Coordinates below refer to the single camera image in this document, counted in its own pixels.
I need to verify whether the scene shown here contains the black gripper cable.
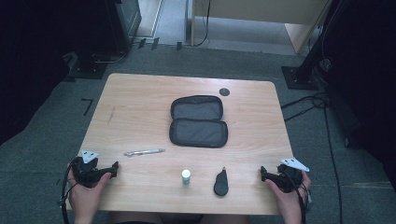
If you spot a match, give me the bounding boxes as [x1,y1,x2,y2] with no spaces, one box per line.
[283,170,313,224]
[59,157,82,224]

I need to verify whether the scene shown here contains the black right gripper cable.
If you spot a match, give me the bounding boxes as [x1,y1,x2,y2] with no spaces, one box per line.
[283,170,313,224]

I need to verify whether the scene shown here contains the person's legs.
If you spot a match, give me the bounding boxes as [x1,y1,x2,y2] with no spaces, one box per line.
[106,211,251,224]

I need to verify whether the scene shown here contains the clear silver pen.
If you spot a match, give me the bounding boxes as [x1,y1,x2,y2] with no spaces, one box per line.
[123,147,166,158]

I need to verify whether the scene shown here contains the black metal stand with base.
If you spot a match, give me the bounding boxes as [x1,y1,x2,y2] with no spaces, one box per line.
[281,0,344,91]

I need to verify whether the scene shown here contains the black hanging cable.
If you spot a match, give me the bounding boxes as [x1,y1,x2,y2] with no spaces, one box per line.
[193,0,212,49]

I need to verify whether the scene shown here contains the dark grey zip pencil case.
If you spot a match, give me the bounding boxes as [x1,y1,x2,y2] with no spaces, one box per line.
[168,94,229,148]

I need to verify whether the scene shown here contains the person's right hand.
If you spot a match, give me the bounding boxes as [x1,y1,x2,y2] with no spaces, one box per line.
[264,170,313,220]

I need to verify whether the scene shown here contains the light wooden furniture panel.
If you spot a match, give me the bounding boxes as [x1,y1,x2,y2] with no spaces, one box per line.
[190,0,332,55]

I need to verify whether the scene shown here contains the grey looped floor cable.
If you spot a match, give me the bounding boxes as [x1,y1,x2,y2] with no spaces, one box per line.
[91,49,129,65]

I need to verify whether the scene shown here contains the dark curtain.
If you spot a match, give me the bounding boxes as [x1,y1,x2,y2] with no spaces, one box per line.
[0,0,78,147]
[321,0,396,190]

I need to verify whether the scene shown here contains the black floor cable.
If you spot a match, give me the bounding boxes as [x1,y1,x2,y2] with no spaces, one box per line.
[279,91,345,224]

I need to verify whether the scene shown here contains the white glue stick green label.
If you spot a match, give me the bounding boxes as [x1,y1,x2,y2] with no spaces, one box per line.
[181,169,191,187]

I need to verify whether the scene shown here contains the person's left hand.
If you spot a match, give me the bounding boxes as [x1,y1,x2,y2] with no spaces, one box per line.
[67,169,112,219]

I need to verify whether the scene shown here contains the black cabinet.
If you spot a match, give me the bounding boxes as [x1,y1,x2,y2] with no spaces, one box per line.
[66,0,143,80]

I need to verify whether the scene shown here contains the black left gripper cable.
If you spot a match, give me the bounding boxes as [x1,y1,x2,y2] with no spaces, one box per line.
[59,157,82,224]

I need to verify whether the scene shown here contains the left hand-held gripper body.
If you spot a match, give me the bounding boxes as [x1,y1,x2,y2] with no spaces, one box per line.
[72,149,108,189]

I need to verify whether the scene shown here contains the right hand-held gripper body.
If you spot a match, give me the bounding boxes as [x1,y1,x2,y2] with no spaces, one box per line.
[269,158,311,194]

